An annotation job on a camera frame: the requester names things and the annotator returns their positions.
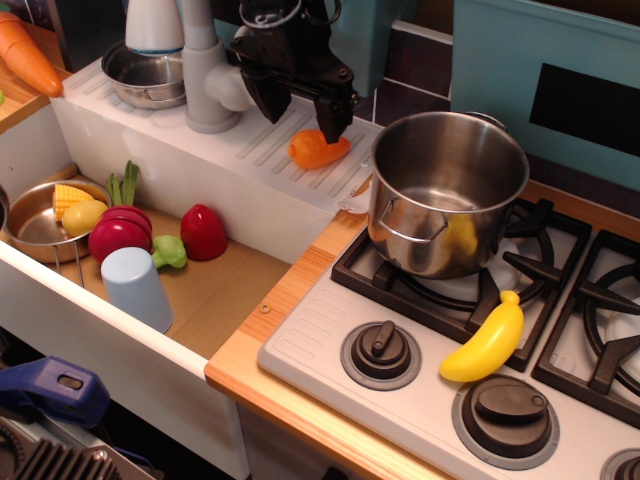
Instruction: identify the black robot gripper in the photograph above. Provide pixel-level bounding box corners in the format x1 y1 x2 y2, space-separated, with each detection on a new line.
231 1 358 144

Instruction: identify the small orange toy carrot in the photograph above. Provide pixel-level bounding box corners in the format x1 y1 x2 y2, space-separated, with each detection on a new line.
287 129 351 170

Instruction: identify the large stainless steel pot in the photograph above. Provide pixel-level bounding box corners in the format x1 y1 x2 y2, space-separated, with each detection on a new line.
367 112 529 280

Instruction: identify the small steel pot behind faucet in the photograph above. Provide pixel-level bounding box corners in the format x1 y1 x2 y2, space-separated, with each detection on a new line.
101 41 187 110

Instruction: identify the large orange toy carrot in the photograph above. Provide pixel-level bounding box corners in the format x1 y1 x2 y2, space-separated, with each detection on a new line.
1 11 64 98

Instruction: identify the grey toy faucet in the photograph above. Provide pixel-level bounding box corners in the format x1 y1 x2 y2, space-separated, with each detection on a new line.
181 1 254 134

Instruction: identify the white bottle with blue band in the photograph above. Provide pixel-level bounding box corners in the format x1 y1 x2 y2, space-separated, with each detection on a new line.
125 0 184 56

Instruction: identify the green toy broccoli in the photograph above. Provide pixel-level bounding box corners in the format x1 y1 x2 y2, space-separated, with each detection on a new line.
152 235 188 269

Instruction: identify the left black burner grate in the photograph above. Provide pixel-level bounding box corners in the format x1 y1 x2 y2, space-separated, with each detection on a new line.
330 199 591 372

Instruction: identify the black burner grate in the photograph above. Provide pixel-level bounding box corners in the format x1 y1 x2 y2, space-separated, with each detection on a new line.
330 199 591 372
533 231 639 428

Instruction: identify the red toy radish with leaves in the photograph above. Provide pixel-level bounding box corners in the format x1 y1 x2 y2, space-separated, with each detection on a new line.
88 160 152 264

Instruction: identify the white toy sink basin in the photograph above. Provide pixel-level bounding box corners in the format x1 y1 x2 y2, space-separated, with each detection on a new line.
1 64 378 479

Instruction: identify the light blue plastic cup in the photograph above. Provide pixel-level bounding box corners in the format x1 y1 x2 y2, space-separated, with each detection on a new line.
101 247 174 333

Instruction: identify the yellow toy potato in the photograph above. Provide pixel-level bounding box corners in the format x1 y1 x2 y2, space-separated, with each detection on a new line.
62 200 108 237

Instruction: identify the yellow toy corn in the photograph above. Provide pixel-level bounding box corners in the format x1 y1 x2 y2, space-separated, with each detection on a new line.
52 183 94 222

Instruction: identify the left black stove knob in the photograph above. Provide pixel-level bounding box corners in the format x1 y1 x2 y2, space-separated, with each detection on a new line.
340 320 422 392

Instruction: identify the black stove knob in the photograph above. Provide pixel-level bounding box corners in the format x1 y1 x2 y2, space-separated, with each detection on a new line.
340 320 422 392
451 374 560 471
600 448 640 480

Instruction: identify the small metal bowl in sink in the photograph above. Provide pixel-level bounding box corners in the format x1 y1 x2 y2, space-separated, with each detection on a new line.
4 180 111 264

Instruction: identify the yellow toy banana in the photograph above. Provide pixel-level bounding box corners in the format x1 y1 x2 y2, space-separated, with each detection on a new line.
439 290 524 383

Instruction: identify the grey toy stove top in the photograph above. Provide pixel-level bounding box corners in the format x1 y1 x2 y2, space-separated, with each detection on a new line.
258 228 639 479

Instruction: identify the right black burner grate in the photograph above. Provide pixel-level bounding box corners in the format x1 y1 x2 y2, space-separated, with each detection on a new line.
533 231 639 428

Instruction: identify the middle black stove knob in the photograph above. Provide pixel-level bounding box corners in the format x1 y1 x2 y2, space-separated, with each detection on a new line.
451 374 560 471

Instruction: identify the blue clamp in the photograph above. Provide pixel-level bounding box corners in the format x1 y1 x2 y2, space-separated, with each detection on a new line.
1 356 111 428

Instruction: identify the right black stove knob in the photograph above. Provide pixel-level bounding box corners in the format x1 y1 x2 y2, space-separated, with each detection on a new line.
600 448 640 480

